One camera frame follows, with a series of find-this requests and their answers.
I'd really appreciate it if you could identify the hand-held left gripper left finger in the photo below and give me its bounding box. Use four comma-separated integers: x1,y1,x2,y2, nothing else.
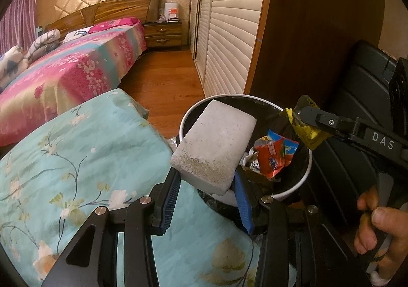
40,166,182,287

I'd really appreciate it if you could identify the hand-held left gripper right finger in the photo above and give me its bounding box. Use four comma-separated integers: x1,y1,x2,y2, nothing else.
233,168,370,287

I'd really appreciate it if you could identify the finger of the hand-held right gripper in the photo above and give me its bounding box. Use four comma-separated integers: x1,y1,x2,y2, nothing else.
300,105,357,141

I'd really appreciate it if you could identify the yellow wrapper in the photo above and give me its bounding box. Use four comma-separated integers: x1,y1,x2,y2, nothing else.
280,95,332,150

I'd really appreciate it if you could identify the red blue snack wrapper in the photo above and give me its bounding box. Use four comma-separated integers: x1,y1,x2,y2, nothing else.
255,129,300,181

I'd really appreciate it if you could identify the white foam block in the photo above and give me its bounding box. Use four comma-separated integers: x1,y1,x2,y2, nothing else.
170,100,258,196

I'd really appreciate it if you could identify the white rimmed trash bin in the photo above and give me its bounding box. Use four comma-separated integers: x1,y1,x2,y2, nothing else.
177,94,313,211

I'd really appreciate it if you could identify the person's right hand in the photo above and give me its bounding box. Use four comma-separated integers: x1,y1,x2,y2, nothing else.
354,185,408,281

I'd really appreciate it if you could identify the black ribbed suitcase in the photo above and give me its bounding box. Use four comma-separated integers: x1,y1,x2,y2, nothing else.
306,40,402,227

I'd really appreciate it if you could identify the teal floral blanket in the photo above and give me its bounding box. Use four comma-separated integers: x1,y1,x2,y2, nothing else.
0,89,300,287

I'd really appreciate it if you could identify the dark wooden panel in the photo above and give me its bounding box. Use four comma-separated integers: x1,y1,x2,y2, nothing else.
245,0,386,109

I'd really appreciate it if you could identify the cream louvered wardrobe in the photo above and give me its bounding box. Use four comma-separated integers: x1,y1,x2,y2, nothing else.
189,0,276,96

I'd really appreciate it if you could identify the bed with pink floral sheet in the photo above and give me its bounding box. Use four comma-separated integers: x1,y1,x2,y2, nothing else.
0,22,148,147

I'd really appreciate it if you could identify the wooden nightstand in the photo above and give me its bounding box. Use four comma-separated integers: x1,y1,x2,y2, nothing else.
142,21,183,51

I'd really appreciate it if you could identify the pink floral pillow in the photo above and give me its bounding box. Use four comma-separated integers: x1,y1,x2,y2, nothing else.
88,17,141,34

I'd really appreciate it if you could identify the white blue pillow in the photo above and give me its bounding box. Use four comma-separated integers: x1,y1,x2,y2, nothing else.
64,27,93,42

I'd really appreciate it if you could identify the wooden headboard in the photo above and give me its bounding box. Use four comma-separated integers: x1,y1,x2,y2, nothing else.
45,0,160,35

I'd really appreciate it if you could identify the grey white folded quilt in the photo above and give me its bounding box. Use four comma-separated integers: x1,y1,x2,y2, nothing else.
27,29,61,61

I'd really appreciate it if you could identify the narrow pink curtain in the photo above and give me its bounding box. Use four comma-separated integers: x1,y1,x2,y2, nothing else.
0,0,39,56

